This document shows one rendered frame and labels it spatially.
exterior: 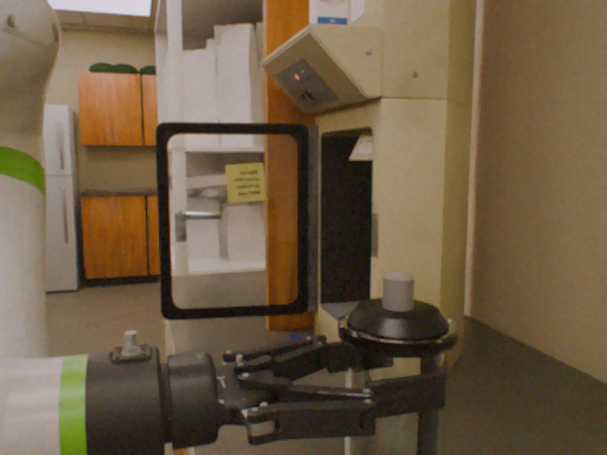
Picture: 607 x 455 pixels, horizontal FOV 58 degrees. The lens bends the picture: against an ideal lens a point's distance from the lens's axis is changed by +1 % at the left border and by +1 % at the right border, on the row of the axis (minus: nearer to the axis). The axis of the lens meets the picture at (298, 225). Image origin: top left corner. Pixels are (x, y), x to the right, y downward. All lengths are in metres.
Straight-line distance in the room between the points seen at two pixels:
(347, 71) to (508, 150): 0.57
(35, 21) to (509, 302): 1.06
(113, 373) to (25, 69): 0.37
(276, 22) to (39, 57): 0.62
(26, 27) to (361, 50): 0.44
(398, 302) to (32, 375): 0.30
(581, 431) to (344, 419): 0.53
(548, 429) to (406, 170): 0.42
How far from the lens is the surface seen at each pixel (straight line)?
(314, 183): 1.14
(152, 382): 0.44
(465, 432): 0.85
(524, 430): 0.88
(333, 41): 0.83
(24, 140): 0.77
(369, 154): 0.94
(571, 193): 1.15
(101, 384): 0.44
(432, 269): 0.90
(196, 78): 2.19
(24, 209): 0.70
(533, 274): 1.24
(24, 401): 0.45
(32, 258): 0.68
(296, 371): 0.53
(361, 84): 0.83
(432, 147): 0.88
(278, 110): 1.17
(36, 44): 0.68
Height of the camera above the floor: 1.32
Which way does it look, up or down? 7 degrees down
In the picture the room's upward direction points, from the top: straight up
